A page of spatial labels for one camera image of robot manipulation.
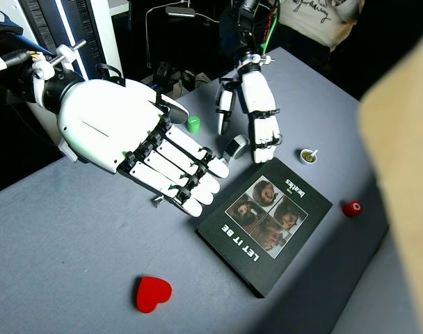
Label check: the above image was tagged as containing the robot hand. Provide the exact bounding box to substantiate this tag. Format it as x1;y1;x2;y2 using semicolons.
215;69;284;164
56;78;230;218

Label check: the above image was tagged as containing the silver and black tape measure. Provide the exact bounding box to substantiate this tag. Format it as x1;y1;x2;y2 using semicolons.
222;134;250;161

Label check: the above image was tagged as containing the black Let It Be album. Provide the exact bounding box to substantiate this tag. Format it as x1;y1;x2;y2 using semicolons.
195;157;333;299

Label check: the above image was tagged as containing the white power strip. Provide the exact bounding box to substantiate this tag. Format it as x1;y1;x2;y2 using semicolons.
162;69;212;102

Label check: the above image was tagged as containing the green cylinder block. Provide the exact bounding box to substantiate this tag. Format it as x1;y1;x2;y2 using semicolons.
186;115;202;134

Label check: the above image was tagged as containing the black charger box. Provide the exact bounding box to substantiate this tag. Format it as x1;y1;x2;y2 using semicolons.
154;61;175;80

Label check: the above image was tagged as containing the small white soup bowl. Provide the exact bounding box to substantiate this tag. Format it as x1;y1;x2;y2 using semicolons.
299;148;319;165

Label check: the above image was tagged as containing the white robot body column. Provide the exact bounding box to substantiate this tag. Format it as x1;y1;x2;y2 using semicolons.
0;0;125;147

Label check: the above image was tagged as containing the grey power adapter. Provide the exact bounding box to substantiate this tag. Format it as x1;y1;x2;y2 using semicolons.
165;5;198;18

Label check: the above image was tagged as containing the grey table cloth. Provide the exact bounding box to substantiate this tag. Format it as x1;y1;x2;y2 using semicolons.
0;47;423;334

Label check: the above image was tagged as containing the red cylinder block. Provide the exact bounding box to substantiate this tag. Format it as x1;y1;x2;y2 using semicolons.
342;200;364;219

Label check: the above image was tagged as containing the large backdrop board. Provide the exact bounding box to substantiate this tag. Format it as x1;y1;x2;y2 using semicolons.
357;26;423;334

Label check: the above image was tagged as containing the red heart block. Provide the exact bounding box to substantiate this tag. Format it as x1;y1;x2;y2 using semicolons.
134;276;173;314

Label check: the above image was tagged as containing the thin white cable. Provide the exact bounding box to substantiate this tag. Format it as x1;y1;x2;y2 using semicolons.
144;0;222;70

